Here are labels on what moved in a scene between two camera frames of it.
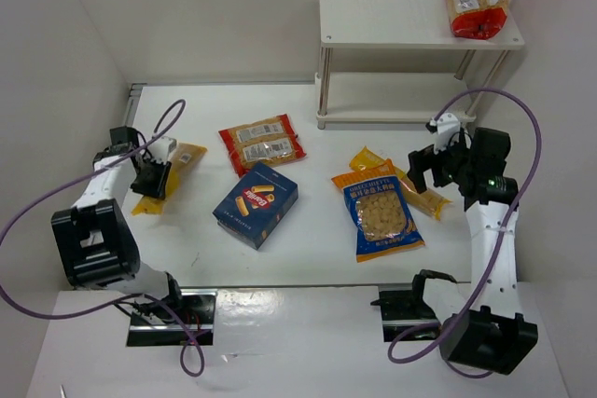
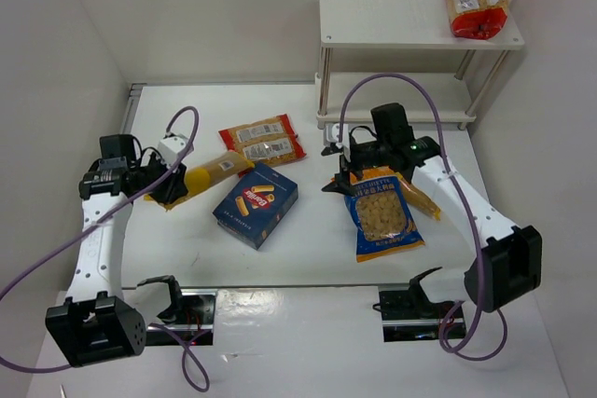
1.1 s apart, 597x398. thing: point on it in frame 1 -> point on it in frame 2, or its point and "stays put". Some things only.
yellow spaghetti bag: x=185 y=157 -> x=209 y=174
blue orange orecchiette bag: x=384 y=221 stays put
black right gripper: x=429 y=163 -> x=344 y=167
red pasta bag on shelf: x=478 y=8 stays put
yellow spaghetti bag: x=425 y=201 stays put
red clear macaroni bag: x=270 y=141 stays put
